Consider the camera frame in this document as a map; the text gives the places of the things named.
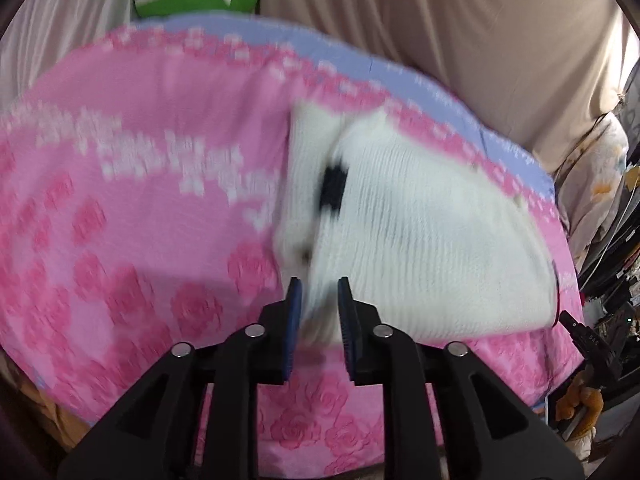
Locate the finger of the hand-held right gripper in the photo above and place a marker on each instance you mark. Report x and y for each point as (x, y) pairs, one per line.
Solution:
(582, 332)

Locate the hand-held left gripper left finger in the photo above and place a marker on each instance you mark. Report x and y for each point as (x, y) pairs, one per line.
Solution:
(294, 310)

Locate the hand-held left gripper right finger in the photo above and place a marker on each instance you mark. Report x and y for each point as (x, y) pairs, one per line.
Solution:
(346, 310)

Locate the white knitted sweater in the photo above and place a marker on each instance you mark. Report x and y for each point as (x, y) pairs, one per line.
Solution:
(425, 240)

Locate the yellow plush toy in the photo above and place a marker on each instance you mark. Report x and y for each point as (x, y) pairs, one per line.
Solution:
(582, 400)

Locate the floral patterned cloth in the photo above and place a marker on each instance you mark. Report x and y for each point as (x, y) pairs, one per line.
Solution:
(592, 185)

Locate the pink floral blanket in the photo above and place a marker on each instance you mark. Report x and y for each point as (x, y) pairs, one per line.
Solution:
(150, 210)

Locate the lavender bed sheet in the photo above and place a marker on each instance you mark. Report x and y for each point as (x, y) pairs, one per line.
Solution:
(400, 72)

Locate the beige curtain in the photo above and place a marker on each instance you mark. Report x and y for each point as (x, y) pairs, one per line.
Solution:
(450, 25)

